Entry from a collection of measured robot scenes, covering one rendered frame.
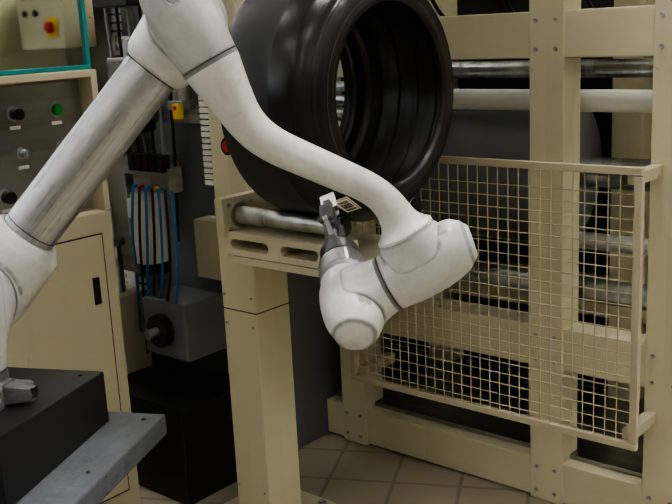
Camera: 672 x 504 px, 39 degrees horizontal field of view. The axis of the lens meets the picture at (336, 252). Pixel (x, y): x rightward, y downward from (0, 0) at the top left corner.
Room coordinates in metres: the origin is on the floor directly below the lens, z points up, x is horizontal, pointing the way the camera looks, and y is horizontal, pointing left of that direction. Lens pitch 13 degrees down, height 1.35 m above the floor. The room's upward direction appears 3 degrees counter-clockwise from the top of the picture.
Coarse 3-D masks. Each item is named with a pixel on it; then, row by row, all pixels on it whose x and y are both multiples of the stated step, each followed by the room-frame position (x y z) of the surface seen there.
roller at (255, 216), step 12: (240, 216) 2.33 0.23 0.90; (252, 216) 2.30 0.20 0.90; (264, 216) 2.28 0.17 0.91; (276, 216) 2.25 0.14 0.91; (288, 216) 2.23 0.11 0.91; (300, 216) 2.21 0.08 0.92; (312, 216) 2.19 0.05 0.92; (288, 228) 2.23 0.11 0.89; (300, 228) 2.20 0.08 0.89; (312, 228) 2.18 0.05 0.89; (324, 228) 2.15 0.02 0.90; (348, 228) 2.14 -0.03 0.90
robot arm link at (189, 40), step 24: (144, 0) 1.59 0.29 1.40; (168, 0) 1.57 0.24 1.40; (192, 0) 1.58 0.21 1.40; (216, 0) 1.66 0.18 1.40; (168, 24) 1.57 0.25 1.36; (192, 24) 1.56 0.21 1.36; (216, 24) 1.58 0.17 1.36; (168, 48) 1.58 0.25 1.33; (192, 48) 1.56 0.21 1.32; (216, 48) 1.57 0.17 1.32
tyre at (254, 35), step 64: (256, 0) 2.21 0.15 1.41; (320, 0) 2.10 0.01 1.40; (384, 0) 2.20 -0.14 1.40; (256, 64) 2.10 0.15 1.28; (320, 64) 2.04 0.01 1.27; (384, 64) 2.58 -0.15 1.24; (448, 64) 2.39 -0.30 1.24; (320, 128) 2.03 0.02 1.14; (384, 128) 2.56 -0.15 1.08; (448, 128) 2.39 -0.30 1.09; (256, 192) 2.24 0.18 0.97; (320, 192) 2.08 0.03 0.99
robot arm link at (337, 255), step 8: (336, 248) 1.69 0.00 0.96; (344, 248) 1.69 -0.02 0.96; (352, 248) 1.70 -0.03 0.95; (328, 256) 1.68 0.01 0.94; (336, 256) 1.67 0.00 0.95; (344, 256) 1.67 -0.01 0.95; (352, 256) 1.67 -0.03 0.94; (360, 256) 1.69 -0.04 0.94; (320, 264) 1.69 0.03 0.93; (328, 264) 1.66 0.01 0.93; (320, 272) 1.68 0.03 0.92; (320, 280) 1.66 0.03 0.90
